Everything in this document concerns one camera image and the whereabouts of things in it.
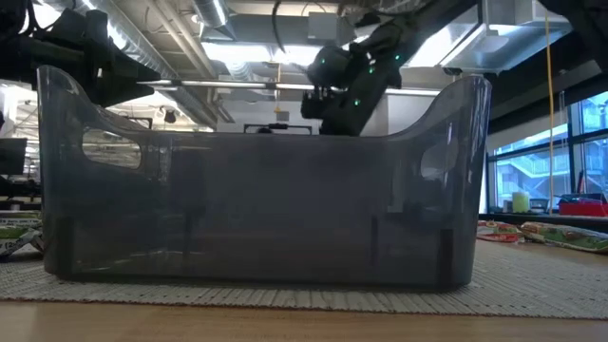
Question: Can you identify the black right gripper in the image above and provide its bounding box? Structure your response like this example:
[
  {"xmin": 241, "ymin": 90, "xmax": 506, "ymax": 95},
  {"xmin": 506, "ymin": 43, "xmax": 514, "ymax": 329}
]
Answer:
[{"xmin": 320, "ymin": 89, "xmax": 381, "ymax": 138}]

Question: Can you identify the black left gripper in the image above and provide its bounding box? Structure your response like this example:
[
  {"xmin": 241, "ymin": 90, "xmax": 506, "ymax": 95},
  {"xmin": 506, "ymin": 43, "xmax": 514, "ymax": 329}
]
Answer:
[{"xmin": 87, "ymin": 49, "xmax": 162, "ymax": 108}]

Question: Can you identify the green granola bar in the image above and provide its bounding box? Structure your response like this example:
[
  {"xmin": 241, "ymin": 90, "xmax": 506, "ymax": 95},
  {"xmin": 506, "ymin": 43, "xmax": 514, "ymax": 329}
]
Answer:
[{"xmin": 520, "ymin": 221, "xmax": 608, "ymax": 254}]

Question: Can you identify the yellow hanging sign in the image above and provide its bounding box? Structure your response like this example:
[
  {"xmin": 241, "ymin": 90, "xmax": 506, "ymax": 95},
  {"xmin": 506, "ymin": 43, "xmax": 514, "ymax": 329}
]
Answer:
[{"xmin": 274, "ymin": 62, "xmax": 284, "ymax": 114}]

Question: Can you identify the long ceiling light bar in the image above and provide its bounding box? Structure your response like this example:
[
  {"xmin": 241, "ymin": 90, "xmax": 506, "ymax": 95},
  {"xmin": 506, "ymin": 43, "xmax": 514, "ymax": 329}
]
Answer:
[{"xmin": 137, "ymin": 79, "xmax": 443, "ymax": 97}]

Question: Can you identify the dark grey translucent bin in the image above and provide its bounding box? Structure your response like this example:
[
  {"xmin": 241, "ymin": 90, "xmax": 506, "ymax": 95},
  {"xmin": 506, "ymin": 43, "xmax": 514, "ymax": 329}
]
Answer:
[{"xmin": 36, "ymin": 65, "xmax": 493, "ymax": 292}]

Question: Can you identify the black computer monitor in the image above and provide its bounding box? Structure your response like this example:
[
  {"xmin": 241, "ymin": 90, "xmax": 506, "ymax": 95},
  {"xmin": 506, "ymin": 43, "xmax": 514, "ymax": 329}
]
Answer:
[{"xmin": 0, "ymin": 137, "xmax": 29, "ymax": 176}]

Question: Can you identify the yellow-green cup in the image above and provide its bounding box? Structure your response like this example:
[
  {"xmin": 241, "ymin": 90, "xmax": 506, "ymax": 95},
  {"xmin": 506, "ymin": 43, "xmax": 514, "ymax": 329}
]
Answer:
[{"xmin": 511, "ymin": 191, "xmax": 531, "ymax": 214}]

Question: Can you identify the grey woven mat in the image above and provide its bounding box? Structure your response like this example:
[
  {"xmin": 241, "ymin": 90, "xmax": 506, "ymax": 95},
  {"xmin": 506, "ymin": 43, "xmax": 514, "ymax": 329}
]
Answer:
[{"xmin": 0, "ymin": 237, "xmax": 608, "ymax": 320}]

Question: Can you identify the red box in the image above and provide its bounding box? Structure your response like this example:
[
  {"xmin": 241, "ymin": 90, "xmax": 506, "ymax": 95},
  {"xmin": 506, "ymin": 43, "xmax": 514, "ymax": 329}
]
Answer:
[{"xmin": 559, "ymin": 201, "xmax": 608, "ymax": 218}]

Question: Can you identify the silver spiral ceiling duct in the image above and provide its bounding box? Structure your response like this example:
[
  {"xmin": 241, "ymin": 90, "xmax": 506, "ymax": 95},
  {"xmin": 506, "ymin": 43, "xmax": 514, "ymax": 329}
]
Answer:
[{"xmin": 42, "ymin": 0, "xmax": 219, "ymax": 129}]

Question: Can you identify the black bracket bar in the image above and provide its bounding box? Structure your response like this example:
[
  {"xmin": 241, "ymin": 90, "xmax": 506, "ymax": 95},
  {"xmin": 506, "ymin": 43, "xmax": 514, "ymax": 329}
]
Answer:
[{"xmin": 243, "ymin": 123, "xmax": 314, "ymax": 136}]

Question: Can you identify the silver rectangular ceiling duct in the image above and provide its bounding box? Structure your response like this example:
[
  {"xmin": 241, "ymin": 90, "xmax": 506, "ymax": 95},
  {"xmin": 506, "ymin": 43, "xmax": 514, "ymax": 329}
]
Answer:
[{"xmin": 439, "ymin": 0, "xmax": 574, "ymax": 76}]

